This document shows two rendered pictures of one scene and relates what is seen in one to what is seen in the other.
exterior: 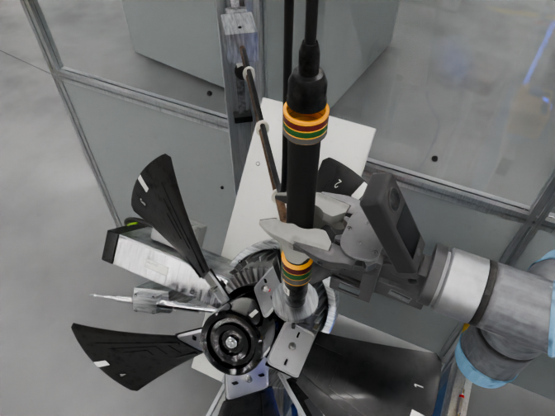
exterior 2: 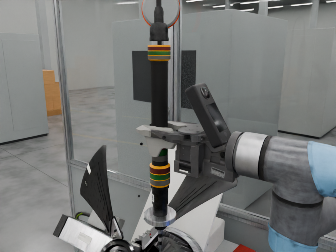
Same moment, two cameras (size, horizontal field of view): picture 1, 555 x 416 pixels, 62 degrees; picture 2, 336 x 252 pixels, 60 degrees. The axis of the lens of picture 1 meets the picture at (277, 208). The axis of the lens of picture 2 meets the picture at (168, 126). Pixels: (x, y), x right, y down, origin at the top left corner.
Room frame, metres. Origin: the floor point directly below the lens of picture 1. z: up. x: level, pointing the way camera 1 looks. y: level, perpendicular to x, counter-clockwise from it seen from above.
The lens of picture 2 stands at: (-0.21, -0.14, 1.71)
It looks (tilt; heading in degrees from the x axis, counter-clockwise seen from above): 14 degrees down; 9
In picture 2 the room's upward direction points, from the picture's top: straight up
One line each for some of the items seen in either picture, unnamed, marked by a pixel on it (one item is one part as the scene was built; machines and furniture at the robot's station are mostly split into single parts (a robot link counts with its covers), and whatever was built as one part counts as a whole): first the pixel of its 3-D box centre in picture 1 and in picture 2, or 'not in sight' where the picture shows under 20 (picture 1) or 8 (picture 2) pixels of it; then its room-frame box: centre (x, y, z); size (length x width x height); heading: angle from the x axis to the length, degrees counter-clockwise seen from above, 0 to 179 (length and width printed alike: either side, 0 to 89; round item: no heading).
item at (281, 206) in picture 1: (262, 128); not in sight; (0.65, 0.03, 1.45); 0.54 x 0.01 x 0.01; 10
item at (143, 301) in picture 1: (148, 302); not in sight; (0.50, 0.28, 1.08); 0.07 x 0.04 x 0.06; 76
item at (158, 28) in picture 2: (300, 218); (159, 128); (0.35, -0.03, 1.56); 0.04 x 0.04 x 0.46
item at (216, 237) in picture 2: not in sight; (201, 233); (0.96, -0.10, 0.91); 0.17 x 0.16 x 0.11; 155
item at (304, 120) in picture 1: (305, 120); (159, 53); (0.35, -0.03, 1.71); 0.04 x 0.04 x 0.03
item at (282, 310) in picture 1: (294, 280); (160, 195); (0.36, -0.02, 1.40); 0.09 x 0.07 x 0.10; 10
